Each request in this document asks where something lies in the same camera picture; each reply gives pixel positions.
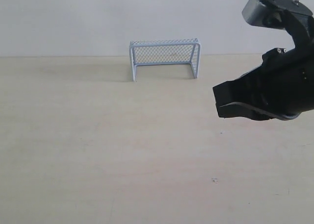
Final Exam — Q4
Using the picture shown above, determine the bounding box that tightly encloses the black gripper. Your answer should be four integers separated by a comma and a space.
212, 10, 314, 121

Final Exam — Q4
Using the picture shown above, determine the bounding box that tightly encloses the light blue mini soccer goal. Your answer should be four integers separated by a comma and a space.
129, 38, 201, 81

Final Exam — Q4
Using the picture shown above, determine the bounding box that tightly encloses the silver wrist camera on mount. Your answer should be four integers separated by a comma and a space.
242, 0, 313, 30

